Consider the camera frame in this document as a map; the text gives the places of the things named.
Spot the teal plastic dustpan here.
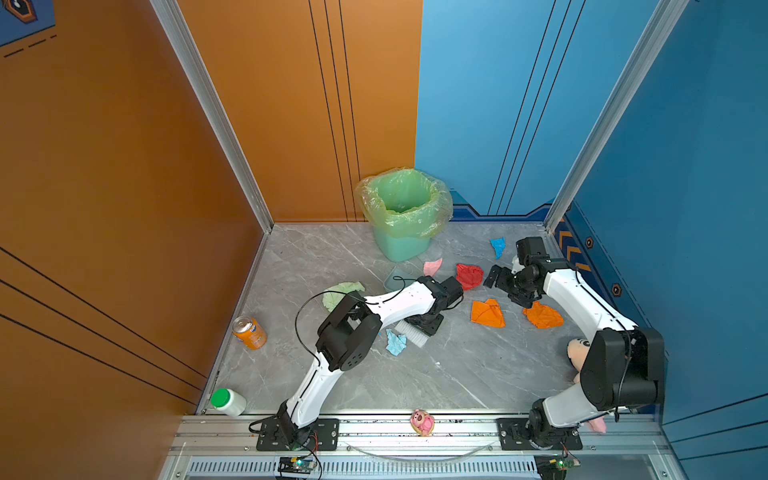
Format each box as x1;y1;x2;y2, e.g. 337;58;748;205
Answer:
383;266;420;291

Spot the teal hand brush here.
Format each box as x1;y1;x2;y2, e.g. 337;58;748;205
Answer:
395;320;430;348

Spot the light cyan paper scrap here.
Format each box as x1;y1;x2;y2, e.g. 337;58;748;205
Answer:
386;329;407;356

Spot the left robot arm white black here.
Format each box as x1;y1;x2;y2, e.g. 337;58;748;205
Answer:
276;276;464;447

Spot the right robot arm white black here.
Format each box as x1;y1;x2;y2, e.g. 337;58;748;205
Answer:
484;237;665;449

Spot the pink paper scrap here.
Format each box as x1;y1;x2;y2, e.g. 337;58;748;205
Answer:
423;258;443;276

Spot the red paper scrap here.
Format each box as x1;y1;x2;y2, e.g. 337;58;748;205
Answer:
456;264;484;291

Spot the orange paper scrap right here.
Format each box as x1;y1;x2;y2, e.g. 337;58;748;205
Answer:
523;301;564;329

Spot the orange paper scrap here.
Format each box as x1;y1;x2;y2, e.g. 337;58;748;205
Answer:
470;299;506;329
523;301;564;329

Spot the orange paper scrap left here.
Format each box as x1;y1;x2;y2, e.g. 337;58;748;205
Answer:
470;299;506;329

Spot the blue paper scrap far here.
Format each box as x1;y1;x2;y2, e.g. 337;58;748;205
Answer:
490;238;506;259

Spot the plush doll pink dress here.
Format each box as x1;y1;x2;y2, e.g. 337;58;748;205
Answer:
567;339;607;434

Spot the green trash bin with bag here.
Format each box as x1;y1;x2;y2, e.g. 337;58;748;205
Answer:
355;168;454;262

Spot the light green paper scrap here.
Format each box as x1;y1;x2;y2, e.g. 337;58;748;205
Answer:
322;282;365;312

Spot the pink pig toy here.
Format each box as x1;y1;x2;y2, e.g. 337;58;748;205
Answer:
410;409;435;437

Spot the right green circuit board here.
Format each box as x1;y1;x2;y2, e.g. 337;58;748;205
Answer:
534;456;581;480

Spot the green circuit board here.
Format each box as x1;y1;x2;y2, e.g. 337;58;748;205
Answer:
277;457;319;478
534;456;581;480

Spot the orange soda can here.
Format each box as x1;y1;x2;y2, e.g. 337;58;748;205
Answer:
232;316;268;350

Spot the left green circuit board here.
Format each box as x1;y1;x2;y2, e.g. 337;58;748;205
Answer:
277;457;319;478

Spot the white bottle green cap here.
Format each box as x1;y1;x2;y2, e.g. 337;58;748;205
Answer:
210;388;247;417

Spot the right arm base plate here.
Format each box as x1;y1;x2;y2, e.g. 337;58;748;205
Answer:
496;418;583;451

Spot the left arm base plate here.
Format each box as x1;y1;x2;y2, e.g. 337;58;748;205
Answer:
249;418;340;452

